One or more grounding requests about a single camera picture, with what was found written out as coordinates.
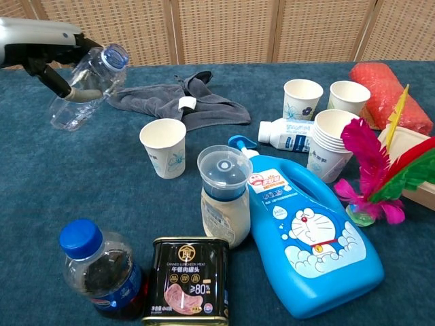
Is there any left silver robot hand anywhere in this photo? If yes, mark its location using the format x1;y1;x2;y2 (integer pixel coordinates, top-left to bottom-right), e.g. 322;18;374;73
0;16;103;103

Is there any clear plastic bottle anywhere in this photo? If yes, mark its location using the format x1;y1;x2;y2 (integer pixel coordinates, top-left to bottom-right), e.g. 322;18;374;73
48;43;130;132

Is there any white paper cup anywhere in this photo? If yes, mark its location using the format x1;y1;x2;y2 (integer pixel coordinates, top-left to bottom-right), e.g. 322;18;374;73
139;118;188;180

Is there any paper cup dark blue flower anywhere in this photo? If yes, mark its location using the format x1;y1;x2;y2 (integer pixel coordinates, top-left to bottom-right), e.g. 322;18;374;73
283;79;324;122

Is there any paper cup green print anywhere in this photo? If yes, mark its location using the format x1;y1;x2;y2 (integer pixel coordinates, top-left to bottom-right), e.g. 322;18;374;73
326;80;371;118

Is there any blue carpet table mat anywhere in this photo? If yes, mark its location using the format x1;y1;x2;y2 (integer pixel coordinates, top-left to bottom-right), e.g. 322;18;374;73
0;60;435;326

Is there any bamboo folding screen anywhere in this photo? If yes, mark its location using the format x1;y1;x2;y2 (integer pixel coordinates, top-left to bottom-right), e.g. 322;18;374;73
0;0;435;71

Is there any grey cloth with white tag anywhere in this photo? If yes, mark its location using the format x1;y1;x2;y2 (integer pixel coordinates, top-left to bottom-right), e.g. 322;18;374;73
105;70;252;132

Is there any cola bottle with blue cap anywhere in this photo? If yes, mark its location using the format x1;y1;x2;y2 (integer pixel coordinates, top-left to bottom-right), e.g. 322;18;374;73
58;218;147;321

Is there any beige bottle with clear cap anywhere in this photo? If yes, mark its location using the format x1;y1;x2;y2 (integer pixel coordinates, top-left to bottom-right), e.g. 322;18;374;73
196;145;254;250

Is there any small white plastic bottle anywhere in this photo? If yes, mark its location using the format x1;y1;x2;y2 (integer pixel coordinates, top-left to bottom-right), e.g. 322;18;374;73
258;117;315;153

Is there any black luncheon meat can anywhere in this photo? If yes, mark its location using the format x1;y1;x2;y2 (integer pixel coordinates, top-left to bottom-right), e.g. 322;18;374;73
141;236;230;326

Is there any stack of paper cups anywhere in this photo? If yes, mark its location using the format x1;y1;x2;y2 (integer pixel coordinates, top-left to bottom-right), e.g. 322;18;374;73
306;109;361;184

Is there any blue Doraemon detergent bottle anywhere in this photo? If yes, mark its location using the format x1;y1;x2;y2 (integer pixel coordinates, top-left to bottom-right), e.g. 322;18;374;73
228;134;385;320

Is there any red bubble wrap roll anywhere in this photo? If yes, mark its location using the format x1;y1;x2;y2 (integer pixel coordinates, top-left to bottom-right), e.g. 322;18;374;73
349;62;435;136

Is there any colourful feather shuttlecock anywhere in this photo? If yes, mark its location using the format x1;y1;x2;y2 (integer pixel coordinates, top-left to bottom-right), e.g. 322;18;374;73
333;84;435;228

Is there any beige lidded lunch box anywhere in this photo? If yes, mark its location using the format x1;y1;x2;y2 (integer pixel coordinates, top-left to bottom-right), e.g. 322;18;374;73
377;124;435;211

